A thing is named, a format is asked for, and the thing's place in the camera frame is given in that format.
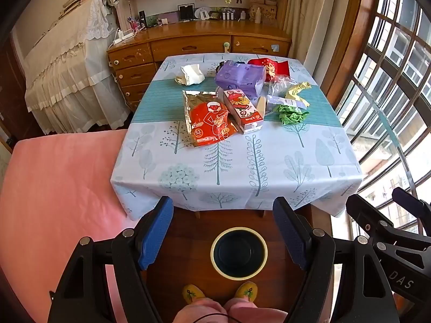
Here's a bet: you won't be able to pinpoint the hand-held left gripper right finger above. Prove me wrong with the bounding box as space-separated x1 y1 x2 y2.
272 197 399 323

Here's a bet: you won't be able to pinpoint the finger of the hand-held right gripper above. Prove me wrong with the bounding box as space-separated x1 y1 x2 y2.
392 187 431 234
346 194 431 253

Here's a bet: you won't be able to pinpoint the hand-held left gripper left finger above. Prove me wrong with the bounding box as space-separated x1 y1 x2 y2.
47 196 174 323

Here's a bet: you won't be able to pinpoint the round black trash bin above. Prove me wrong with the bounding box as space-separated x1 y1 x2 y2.
210 228 269 280

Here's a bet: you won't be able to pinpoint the clear plastic bag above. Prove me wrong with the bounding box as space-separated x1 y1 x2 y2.
267 74 298 96

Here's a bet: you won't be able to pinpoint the purple plastic packet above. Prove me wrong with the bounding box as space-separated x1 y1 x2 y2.
215 60 266 97

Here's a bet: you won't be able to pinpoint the tree print tablecloth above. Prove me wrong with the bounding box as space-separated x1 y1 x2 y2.
110 53 364 221

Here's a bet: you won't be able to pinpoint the yellow slipper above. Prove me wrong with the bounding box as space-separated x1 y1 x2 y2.
234 281 259 301
182 285 207 301

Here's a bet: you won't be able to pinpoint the person's pink pants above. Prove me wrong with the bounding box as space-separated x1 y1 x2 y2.
173 298 288 323

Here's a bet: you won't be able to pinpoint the pink bed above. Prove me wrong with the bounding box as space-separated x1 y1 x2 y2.
0 129 159 323

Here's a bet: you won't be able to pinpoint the green crumpled paper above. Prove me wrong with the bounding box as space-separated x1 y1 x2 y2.
273 104 308 126

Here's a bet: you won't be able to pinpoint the orange and gold snack bag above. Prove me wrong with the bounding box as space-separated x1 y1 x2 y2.
182 90 238 148

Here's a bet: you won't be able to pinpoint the small lavender packet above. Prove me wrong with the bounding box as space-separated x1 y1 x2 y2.
266 96 308 110

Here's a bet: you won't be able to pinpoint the red and white carton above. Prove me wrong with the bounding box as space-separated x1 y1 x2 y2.
223 88 266 136

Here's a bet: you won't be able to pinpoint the yellow crumpled paper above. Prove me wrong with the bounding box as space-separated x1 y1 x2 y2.
284 82 312 108

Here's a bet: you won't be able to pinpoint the red foil packet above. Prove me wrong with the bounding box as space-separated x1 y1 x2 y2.
248 58 290 82

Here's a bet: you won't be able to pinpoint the white crumpled paper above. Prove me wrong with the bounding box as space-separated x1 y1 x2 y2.
174 64 205 86

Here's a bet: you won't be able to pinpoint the cream lace furniture cover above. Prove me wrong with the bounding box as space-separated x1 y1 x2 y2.
24 0 132 135

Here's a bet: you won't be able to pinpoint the wooden desk with drawers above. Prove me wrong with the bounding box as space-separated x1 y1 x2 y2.
107 0 293 113

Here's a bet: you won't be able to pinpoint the white power strip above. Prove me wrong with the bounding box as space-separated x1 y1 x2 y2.
113 29 135 44

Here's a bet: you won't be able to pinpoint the beige curtain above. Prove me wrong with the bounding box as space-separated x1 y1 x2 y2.
283 0 366 85

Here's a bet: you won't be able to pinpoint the wooden letter blocks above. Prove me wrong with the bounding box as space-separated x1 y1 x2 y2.
249 3 277 24

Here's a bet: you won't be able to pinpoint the stack of books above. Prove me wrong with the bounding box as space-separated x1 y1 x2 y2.
59 0 102 17

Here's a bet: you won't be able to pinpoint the window with wooden frame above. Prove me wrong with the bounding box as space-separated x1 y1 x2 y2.
323 0 431 243

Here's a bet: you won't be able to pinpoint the black picture frame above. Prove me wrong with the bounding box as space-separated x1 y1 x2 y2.
177 4 196 21

